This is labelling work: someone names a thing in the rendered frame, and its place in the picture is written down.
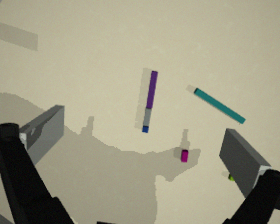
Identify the purple rod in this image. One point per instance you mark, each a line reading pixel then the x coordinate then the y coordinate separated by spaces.
pixel 152 87

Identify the short magenta rod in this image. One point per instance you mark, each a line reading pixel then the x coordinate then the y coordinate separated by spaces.
pixel 184 155

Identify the small blue block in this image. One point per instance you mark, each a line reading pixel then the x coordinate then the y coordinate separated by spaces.
pixel 145 129

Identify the turquoise rod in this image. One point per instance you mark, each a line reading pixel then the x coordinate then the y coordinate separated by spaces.
pixel 219 105

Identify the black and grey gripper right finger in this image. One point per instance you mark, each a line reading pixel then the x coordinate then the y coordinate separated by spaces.
pixel 246 167

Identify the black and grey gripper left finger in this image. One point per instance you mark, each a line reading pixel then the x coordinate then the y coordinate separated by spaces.
pixel 29 200

